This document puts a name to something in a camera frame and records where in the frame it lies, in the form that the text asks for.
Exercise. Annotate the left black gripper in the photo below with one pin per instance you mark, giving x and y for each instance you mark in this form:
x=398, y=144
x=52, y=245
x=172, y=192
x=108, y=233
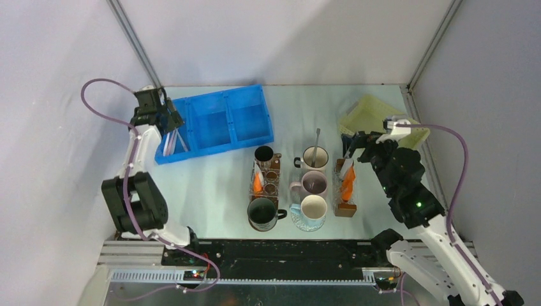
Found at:
x=174, y=119

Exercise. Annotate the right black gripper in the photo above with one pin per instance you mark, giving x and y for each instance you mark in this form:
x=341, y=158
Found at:
x=363, y=140

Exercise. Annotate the white toothpaste tube dark cap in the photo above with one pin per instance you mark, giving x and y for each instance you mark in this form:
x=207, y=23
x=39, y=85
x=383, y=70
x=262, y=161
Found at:
x=348, y=162

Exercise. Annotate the orange toothpaste tube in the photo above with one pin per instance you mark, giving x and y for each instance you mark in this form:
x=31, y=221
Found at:
x=346, y=189

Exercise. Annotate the clear holder with brown lid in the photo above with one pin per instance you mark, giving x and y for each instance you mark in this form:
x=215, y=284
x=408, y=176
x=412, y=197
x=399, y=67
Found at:
x=341, y=208

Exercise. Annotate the pink mug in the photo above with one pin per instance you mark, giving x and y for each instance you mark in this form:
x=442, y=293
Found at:
x=311, y=183

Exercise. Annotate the grey toothbrush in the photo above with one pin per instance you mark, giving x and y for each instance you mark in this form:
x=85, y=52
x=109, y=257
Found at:
x=315, y=148

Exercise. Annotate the cream mug with black rim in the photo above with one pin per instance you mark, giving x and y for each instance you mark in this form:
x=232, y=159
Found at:
x=304, y=162

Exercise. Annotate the light blue mug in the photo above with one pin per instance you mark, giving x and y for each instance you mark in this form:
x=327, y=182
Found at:
x=311, y=208

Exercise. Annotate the brown metallic cup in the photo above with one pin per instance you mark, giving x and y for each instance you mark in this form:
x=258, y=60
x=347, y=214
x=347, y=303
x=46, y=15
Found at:
x=266, y=159

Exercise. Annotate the white toothpaste tube red cap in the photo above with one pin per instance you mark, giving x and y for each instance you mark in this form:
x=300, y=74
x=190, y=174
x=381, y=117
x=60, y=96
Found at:
x=257, y=169

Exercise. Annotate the small orange tube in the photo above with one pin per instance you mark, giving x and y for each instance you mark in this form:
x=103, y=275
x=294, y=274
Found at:
x=257, y=185

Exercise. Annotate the clear textured two-hole holder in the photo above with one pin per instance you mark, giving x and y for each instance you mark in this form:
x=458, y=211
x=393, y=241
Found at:
x=270, y=189

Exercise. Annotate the brown wooden oval tray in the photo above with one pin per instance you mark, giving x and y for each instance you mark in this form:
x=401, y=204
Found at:
x=263, y=208

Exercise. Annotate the dark green mug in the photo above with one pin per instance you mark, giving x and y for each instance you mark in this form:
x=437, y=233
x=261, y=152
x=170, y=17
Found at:
x=263, y=215

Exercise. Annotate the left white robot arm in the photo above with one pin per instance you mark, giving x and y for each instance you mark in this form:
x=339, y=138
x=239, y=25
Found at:
x=137, y=206

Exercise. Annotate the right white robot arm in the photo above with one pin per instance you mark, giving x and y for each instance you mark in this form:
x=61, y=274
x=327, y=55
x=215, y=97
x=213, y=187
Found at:
x=456, y=277

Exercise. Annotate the pink toothbrush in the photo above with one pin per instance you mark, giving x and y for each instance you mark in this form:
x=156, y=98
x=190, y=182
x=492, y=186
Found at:
x=170, y=141

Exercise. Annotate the pale white toothbrush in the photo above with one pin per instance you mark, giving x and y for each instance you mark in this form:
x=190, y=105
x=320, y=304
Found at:
x=183, y=144

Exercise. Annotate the clear textured oval tray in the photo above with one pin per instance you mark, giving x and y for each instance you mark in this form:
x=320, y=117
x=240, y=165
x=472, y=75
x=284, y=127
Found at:
x=307, y=226

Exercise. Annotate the cream perforated basket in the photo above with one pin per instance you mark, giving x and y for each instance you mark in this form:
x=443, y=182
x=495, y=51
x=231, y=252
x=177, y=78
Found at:
x=368, y=114

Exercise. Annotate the blue three-compartment bin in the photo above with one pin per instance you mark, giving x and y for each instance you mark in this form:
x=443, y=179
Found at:
x=220, y=121

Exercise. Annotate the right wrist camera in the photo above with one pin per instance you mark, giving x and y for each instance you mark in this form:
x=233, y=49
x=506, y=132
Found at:
x=396, y=128

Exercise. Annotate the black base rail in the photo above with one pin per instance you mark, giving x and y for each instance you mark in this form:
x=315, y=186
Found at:
x=288, y=260

